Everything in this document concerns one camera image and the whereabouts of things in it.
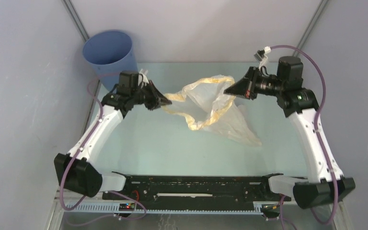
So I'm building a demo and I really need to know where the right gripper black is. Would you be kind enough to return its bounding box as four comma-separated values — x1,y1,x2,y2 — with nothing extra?
225,66,285,100

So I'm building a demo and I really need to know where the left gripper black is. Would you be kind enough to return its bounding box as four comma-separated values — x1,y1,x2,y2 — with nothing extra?
131,80,172,111

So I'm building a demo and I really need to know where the translucent yellowish trash bag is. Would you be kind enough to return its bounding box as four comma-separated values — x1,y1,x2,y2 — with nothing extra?
162,75,262,147

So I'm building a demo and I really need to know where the blue plastic trash bin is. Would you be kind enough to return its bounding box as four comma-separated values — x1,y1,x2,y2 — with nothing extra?
82,30,138,91

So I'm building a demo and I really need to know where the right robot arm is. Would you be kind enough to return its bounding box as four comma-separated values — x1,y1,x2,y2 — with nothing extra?
224,56,356,209

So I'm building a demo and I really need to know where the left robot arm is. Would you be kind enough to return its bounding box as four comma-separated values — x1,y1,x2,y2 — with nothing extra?
54,71,172,200

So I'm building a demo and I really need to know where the right corner metal profile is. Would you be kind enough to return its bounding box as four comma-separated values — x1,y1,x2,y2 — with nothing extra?
297,0,330,49

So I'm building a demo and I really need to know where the corner metal profile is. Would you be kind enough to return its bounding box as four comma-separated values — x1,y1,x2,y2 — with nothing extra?
297,0,330,49
61,0,90,42

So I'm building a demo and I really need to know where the small electronics board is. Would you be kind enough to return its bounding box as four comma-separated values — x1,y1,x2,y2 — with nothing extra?
118,203,135,211

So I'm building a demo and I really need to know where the left corner metal profile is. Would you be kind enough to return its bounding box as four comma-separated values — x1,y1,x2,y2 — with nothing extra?
61,0,90,42

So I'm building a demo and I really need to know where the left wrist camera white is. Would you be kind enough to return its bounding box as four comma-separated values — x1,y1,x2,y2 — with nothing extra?
138,69,149,88

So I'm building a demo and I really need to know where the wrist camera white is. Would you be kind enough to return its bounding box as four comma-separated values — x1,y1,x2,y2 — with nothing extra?
138,69,149,88
254,46,271,70

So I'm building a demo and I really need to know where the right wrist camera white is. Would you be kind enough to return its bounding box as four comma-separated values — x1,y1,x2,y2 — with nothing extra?
254,46,271,70

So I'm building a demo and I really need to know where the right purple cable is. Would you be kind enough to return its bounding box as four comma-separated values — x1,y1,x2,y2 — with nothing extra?
268,45,340,226

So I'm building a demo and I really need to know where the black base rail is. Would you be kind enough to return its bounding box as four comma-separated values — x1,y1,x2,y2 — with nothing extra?
120,175,281,210

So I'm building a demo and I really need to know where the white cable duct strip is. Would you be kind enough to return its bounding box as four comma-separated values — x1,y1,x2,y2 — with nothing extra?
72,202,279,215

